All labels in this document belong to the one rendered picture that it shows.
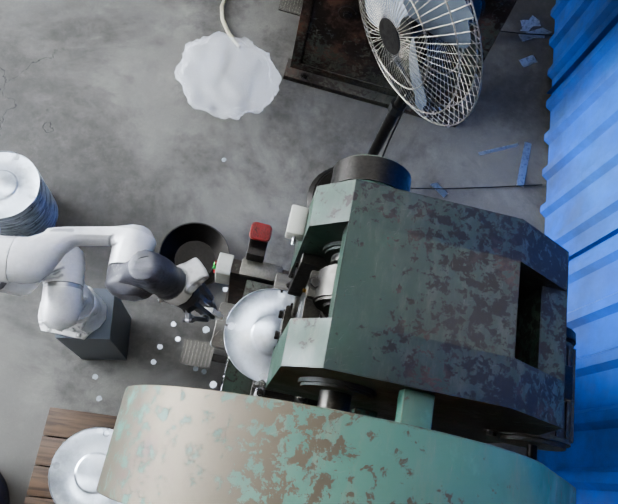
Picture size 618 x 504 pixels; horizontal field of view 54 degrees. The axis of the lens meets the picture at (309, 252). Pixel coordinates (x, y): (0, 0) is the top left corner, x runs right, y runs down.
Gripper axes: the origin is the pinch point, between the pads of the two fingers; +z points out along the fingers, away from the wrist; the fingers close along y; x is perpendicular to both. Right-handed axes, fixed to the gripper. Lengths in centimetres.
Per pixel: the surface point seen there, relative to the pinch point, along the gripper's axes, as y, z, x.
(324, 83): -147, 89, -16
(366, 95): -146, 99, 4
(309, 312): 1.2, -14.9, 33.3
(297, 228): -12.9, -33.0, 33.3
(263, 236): -31.1, 16.1, 2.6
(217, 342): 5.8, 11.3, -2.6
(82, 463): 47, 32, -52
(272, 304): -9.0, 17.1, 10.0
